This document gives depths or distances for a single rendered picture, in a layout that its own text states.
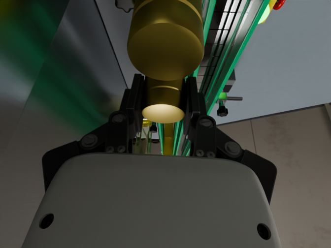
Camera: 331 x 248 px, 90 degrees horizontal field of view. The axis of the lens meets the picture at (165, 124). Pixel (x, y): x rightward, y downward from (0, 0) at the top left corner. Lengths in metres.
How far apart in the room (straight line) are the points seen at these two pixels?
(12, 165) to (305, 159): 2.73
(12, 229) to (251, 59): 0.73
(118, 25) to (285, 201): 2.60
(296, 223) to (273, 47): 2.29
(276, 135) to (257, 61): 2.17
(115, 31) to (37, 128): 0.29
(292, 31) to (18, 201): 0.72
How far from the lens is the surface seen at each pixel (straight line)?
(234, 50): 0.38
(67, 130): 0.29
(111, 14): 0.43
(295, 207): 2.71
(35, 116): 0.24
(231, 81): 0.66
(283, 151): 2.77
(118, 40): 0.46
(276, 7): 0.54
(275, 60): 0.76
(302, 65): 0.84
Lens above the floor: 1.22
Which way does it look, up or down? 23 degrees down
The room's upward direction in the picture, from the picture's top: 177 degrees counter-clockwise
